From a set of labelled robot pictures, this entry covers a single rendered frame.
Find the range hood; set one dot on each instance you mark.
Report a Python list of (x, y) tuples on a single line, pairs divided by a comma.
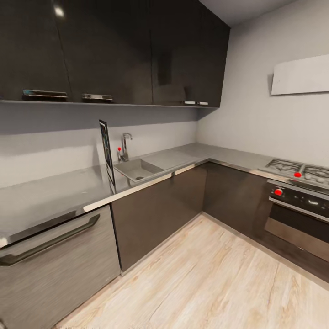
[(303, 75)]

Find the oven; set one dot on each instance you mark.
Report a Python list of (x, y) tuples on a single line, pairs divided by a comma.
[(296, 219)]

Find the drop in sink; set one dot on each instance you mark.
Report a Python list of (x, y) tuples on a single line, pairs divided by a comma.
[(149, 166)]

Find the burner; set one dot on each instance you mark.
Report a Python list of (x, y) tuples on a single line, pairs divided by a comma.
[(302, 171)]

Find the cabinet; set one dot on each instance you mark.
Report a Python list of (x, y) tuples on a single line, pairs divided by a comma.
[(189, 45), (77, 52)]

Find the poster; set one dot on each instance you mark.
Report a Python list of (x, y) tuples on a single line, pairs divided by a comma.
[(107, 150)]

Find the dishwasher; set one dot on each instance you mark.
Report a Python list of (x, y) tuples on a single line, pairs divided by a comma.
[(46, 275)]

